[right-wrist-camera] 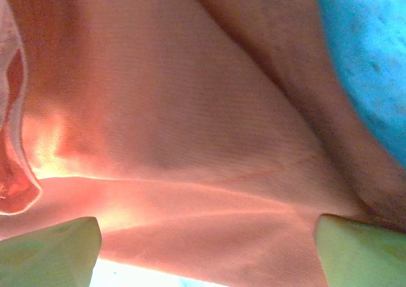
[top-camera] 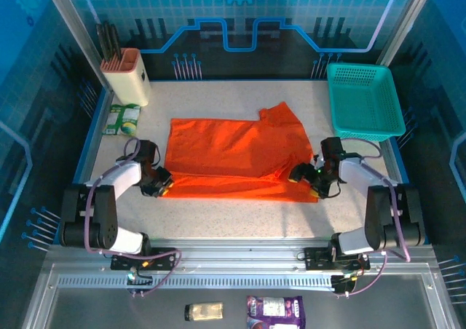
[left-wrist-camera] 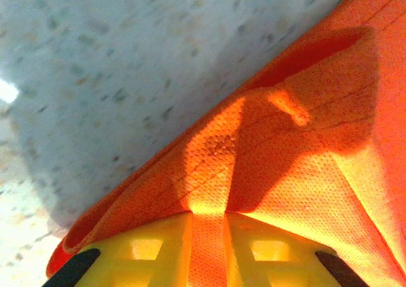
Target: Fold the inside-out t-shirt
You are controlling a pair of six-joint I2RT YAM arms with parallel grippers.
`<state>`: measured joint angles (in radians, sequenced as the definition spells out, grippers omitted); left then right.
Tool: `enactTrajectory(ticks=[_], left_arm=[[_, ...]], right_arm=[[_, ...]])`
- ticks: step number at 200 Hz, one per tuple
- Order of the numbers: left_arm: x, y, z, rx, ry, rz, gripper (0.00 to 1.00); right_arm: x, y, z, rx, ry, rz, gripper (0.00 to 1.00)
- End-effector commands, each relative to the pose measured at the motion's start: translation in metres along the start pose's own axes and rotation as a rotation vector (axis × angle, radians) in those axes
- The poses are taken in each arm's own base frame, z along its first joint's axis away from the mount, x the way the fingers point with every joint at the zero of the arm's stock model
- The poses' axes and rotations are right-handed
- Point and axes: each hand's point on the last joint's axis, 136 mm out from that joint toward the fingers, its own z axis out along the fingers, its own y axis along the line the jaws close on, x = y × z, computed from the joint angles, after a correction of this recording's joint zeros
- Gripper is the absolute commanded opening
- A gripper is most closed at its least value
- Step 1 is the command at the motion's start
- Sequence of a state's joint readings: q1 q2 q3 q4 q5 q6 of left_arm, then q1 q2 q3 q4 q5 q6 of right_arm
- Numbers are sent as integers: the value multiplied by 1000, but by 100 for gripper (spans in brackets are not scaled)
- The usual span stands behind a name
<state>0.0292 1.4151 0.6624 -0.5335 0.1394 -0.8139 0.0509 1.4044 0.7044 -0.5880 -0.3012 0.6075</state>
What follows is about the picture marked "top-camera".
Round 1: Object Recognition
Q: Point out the orange t-shirt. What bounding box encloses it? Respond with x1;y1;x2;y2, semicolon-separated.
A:
163;102;321;203

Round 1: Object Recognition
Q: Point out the small yellowish bottle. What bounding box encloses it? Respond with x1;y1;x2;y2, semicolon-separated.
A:
184;301;224;322

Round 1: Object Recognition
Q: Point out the aluminium frame beam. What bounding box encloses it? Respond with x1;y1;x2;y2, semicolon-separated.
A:
45;238;436;271

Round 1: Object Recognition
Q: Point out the slotted aluminium cable duct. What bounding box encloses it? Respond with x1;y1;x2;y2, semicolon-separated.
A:
57;276;334;290

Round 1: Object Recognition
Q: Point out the cream knife block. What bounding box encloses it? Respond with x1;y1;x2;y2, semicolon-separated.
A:
100;47;152;108

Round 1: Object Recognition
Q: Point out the purple snack packet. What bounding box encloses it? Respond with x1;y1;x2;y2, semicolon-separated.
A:
246;295;306;329

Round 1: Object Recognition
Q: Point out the arm base connector board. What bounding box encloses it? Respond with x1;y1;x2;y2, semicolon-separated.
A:
125;266;154;297
330;269;363;297

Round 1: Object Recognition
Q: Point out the teal plastic basket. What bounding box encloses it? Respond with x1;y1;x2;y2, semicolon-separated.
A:
326;63;407;143

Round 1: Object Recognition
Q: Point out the green snack packet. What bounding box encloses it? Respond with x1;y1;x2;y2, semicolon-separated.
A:
101;103;142;138

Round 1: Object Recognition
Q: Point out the black knife handle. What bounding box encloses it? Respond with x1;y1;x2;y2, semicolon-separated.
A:
96;23;108;60
103;21;116;60

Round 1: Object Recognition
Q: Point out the aluminium frame post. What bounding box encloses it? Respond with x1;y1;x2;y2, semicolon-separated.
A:
39;0;112;90
376;0;440;68

